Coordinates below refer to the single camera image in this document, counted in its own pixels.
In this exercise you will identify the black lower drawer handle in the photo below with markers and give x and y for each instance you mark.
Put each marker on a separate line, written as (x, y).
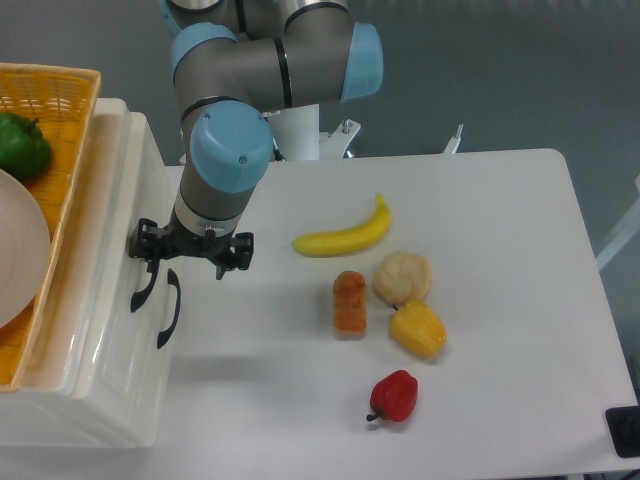
(174, 310)

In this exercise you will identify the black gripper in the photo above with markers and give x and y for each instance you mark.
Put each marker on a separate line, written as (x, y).
(151, 243)

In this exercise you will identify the red bell pepper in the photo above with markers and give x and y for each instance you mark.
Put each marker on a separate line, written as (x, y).
(393, 398)

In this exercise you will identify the green bell pepper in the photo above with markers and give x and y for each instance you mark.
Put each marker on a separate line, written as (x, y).
(25, 152)

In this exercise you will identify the beige round plate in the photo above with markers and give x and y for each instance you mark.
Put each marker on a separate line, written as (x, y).
(25, 244)

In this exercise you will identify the white drawer cabinet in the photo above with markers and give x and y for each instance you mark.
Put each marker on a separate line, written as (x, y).
(42, 412)

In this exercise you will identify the yellow bell pepper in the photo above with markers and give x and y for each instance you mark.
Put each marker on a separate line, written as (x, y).
(417, 328)

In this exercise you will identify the white metal frame right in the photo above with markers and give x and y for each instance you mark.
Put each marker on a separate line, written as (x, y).
(623, 231)

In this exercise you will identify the round cream bread roll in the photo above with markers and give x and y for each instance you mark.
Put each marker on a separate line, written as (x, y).
(402, 276)

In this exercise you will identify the yellow banana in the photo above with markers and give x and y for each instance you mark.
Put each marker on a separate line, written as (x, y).
(351, 240)

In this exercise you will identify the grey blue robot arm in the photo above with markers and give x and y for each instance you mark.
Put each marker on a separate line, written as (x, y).
(232, 64)

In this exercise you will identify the black drawer handle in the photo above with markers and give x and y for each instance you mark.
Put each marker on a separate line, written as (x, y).
(174, 310)
(139, 298)

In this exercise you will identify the orange croissant bread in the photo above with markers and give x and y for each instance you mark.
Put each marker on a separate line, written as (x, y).
(349, 304)

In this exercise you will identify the black top drawer handle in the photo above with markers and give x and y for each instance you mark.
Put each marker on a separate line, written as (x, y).
(139, 298)

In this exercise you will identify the yellow woven basket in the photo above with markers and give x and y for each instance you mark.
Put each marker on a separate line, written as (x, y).
(63, 99)

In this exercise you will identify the black device at edge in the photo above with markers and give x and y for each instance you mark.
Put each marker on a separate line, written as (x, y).
(623, 425)

